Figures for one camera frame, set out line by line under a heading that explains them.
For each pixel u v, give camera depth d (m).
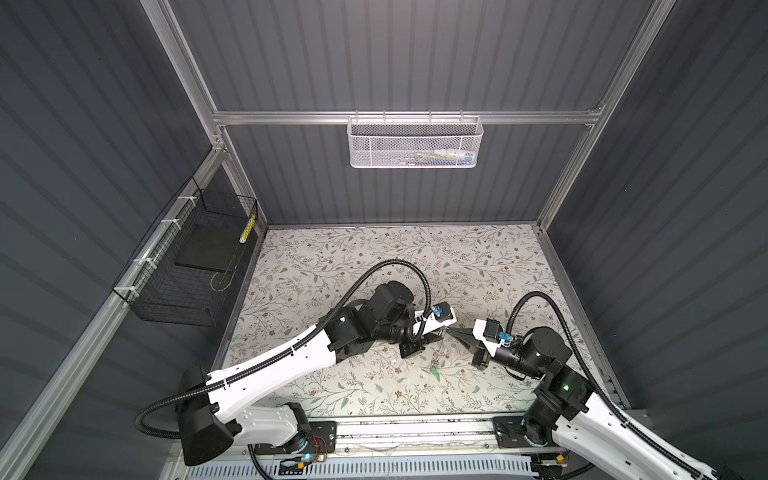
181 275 0.71
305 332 0.47
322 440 0.72
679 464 0.44
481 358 0.59
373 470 0.77
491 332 0.54
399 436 0.75
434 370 0.81
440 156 0.92
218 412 0.39
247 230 0.81
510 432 0.72
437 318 0.55
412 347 0.59
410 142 1.12
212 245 0.78
